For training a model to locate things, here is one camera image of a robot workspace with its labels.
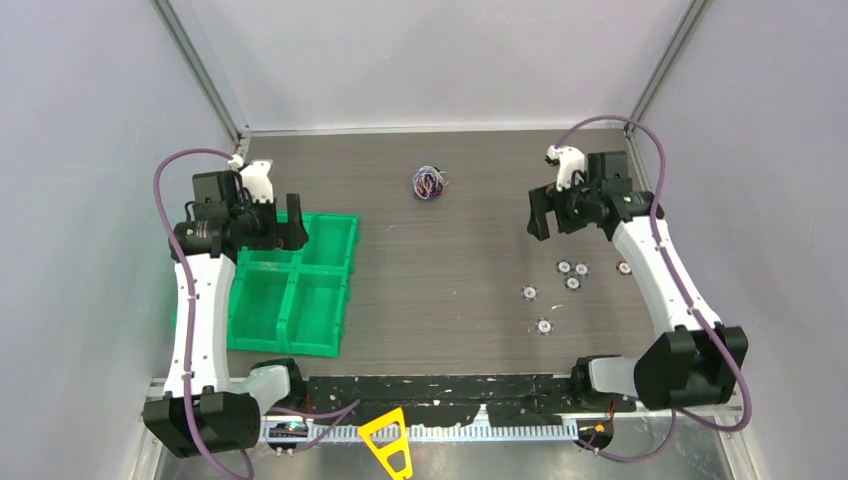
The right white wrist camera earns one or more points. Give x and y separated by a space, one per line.
569 161

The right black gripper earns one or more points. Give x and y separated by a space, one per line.
543 200

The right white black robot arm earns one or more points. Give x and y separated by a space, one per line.
692 360

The yellow triangular plastic piece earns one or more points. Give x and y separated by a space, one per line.
387 439

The white slotted cable duct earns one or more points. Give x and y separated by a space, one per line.
474 432

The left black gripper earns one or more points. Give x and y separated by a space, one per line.
292 235

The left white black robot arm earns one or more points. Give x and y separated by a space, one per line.
202 410

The blue white poker chip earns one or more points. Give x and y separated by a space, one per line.
529 293

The green six-compartment tray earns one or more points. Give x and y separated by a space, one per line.
294 302

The blue poker chip near front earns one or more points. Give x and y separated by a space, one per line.
544 326

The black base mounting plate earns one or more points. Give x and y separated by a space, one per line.
448 400

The dark green poker chip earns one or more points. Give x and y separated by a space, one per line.
573 283

